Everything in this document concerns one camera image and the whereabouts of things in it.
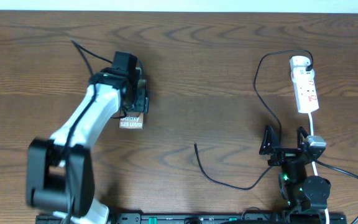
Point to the white plug adapter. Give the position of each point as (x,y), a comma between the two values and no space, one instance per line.
(299,61)

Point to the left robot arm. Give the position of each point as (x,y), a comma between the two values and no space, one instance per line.
(60,176)

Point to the white power strip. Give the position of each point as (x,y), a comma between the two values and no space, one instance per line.
(305,90)

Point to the gold Galaxy smartphone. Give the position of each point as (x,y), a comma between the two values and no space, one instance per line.
(132,121)

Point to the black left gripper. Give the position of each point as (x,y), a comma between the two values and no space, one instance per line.
(142,101)

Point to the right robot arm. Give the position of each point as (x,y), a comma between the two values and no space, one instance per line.
(307,195)

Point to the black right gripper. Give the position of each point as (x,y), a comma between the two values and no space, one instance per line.
(284,155)

